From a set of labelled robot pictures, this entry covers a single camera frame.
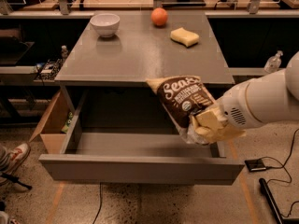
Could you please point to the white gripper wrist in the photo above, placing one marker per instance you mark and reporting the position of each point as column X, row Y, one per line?
column 234, row 106

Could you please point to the brown chip bag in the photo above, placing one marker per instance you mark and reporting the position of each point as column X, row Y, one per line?
column 183, row 97

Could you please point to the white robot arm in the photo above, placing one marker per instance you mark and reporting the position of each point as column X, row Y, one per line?
column 250, row 104

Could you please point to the grey open drawer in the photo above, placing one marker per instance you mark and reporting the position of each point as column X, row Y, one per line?
column 127, row 137

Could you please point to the green snack bag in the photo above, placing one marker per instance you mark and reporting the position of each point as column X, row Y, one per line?
column 67, row 123

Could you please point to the small black device on floor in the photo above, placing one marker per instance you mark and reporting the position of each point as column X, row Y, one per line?
column 255, row 165

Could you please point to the clear sanitizer bottle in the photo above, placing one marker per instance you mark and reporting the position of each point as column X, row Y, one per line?
column 274, row 62

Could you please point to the yellow sponge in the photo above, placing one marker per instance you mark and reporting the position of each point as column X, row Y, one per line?
column 184, row 37

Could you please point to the black pole on floor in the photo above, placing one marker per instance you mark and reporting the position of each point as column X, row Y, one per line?
column 266, row 192

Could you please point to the orange fruit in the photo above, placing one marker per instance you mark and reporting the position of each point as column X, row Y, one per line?
column 159, row 16

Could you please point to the white bowl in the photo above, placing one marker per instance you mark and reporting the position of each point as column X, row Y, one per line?
column 105, row 24

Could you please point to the cardboard box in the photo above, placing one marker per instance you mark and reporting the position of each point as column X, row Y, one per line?
column 49, row 128

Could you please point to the small plastic bottle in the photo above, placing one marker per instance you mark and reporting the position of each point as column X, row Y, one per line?
column 64, row 52

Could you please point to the white red sneaker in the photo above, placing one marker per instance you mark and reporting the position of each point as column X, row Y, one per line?
column 11, row 159

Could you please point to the black tripod leg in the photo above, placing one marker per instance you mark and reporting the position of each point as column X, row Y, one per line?
column 14, row 179

